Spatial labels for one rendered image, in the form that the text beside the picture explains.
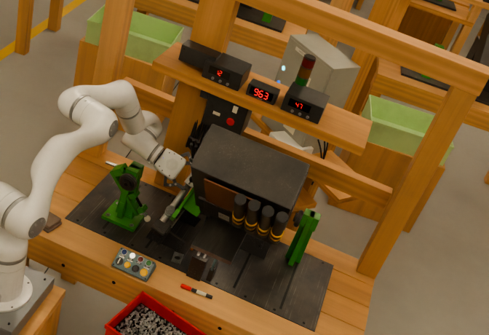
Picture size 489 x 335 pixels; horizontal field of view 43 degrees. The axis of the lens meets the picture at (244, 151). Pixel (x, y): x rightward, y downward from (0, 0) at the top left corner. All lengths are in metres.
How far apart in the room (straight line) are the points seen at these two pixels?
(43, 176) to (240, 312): 0.92
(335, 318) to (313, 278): 0.20
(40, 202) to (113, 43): 0.94
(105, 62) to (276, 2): 0.82
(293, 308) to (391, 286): 1.87
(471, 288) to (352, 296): 2.08
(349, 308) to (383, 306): 1.48
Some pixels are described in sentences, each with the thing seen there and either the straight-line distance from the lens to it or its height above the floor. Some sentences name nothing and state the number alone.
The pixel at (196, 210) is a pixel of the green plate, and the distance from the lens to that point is 2.43.
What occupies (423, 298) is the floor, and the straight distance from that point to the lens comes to 4.39.
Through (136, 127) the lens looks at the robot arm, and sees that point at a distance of 2.31.
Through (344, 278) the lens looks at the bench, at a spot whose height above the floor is 0.88.
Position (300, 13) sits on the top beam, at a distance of 2.36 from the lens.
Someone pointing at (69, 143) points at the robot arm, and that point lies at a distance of 2.03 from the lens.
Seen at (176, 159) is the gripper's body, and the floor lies 1.25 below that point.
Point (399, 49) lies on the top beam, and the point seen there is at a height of 1.91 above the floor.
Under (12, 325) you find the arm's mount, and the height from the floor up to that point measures 0.91.
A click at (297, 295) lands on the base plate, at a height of 0.90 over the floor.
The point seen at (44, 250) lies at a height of 0.83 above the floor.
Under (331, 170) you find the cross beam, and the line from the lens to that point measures 2.69.
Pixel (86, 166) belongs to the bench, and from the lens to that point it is 2.94.
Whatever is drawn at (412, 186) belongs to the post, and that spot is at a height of 1.40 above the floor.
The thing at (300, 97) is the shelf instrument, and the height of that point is 1.61.
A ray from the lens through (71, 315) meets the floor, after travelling 3.45.
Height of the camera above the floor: 2.66
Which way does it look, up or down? 32 degrees down
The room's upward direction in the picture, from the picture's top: 19 degrees clockwise
